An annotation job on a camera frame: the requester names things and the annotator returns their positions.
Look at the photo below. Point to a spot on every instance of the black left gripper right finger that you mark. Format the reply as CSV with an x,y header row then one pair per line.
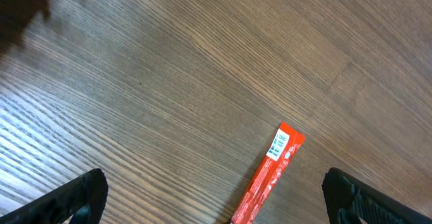
x,y
349,200

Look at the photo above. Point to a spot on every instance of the red chocolate bar wrapper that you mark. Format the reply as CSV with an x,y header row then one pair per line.
x,y
284,146

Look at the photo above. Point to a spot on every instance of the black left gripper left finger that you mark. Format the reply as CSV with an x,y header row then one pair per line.
x,y
81,200

